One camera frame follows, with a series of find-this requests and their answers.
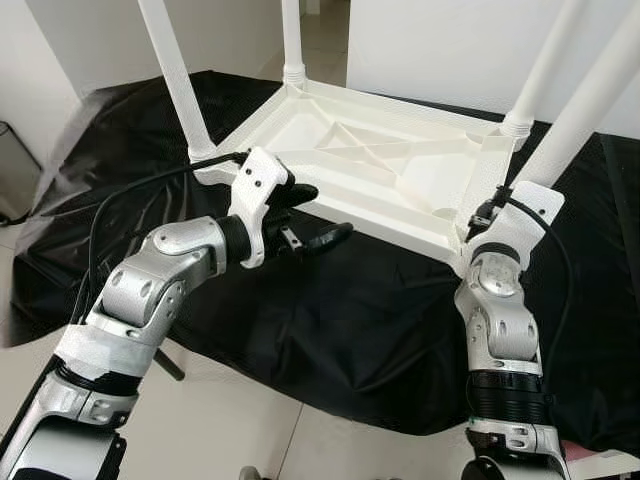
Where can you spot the white plastic table top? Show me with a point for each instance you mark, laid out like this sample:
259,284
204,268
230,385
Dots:
400,170

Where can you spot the white plastic table leg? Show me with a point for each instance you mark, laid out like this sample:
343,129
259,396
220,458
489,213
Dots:
293,40
590,100
545,60
175,70

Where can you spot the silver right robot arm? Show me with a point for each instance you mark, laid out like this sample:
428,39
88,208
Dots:
500,320

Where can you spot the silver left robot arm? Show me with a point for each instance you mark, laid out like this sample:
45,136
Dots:
150,285

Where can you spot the black table cloth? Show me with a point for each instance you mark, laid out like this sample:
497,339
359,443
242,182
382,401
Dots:
350,330

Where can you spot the black metal support rod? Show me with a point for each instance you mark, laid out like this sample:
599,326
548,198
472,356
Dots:
170,365

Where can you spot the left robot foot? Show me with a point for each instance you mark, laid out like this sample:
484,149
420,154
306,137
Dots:
250,473

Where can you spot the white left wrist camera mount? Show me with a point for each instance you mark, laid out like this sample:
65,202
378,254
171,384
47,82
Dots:
258,195

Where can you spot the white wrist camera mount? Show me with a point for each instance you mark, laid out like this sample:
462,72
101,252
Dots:
258,195
525,215

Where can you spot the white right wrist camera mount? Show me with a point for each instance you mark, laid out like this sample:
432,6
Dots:
525,215

